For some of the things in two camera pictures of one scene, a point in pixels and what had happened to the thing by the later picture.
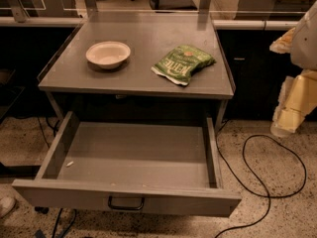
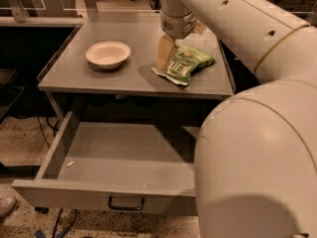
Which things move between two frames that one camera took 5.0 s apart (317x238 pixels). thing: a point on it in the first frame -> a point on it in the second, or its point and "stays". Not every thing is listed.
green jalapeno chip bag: [178, 62] stays
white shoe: [7, 203] stays
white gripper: [305, 47] -> [178, 26]
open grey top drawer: [164, 167] stays
